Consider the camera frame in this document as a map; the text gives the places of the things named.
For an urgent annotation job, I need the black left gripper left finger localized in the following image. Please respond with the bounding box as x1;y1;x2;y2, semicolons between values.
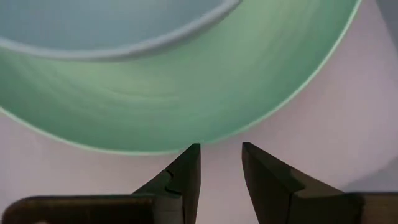
132;142;202;224

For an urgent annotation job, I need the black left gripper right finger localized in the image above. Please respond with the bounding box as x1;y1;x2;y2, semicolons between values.
241;142;364;224

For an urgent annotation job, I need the blue bowl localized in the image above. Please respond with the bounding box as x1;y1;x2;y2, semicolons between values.
0;0;243;62

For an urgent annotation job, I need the teal round plate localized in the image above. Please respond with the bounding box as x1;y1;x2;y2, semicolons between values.
0;0;363;156

